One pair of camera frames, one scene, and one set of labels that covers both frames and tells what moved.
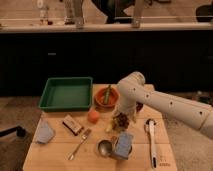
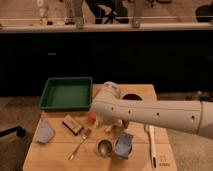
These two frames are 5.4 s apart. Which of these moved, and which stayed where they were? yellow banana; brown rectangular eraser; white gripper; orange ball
Moved: white gripper
Stayed: brown rectangular eraser; orange ball; yellow banana
